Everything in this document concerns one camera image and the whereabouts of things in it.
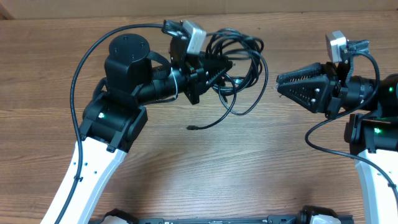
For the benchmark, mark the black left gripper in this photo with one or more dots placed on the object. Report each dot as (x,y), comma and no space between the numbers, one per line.
(195,72)

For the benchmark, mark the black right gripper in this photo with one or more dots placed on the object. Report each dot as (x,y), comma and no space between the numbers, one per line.
(321,96)

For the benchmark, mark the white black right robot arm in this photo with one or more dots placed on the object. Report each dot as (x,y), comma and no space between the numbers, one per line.
(371,131)

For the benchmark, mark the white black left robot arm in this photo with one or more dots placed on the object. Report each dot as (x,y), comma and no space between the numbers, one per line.
(116,114)

